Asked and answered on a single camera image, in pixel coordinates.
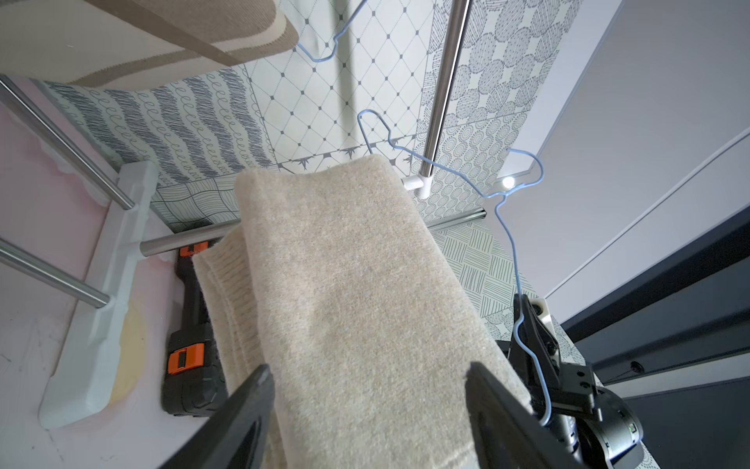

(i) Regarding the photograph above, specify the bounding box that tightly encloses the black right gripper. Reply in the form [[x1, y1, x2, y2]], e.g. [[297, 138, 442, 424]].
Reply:
[[508, 294, 645, 468]]

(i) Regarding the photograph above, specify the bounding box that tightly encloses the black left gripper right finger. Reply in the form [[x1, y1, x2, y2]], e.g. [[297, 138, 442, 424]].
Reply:
[[466, 362, 583, 469]]

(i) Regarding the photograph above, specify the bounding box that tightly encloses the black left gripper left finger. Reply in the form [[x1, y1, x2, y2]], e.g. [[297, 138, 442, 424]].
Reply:
[[162, 363, 275, 468]]

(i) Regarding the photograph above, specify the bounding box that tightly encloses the blue wire hanger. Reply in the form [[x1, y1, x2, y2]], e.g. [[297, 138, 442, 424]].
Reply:
[[296, 0, 368, 64], [357, 109, 553, 427]]

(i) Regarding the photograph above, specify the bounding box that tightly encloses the beige scarf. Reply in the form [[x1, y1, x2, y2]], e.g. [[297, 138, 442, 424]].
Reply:
[[193, 156, 530, 468]]

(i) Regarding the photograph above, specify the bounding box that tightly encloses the brown plaid scarf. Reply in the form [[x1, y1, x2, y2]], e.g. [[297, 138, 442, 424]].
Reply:
[[1, 0, 299, 91]]

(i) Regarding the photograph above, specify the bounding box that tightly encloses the black plastic tool case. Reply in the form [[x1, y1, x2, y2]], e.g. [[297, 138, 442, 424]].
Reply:
[[161, 240, 228, 417]]

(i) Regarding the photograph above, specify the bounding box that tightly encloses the white steel clothes rack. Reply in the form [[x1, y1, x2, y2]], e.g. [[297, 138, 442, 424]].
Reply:
[[0, 0, 488, 430]]

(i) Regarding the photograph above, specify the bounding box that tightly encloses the pink floral table mat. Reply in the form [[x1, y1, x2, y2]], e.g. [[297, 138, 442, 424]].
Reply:
[[1, 109, 202, 468]]

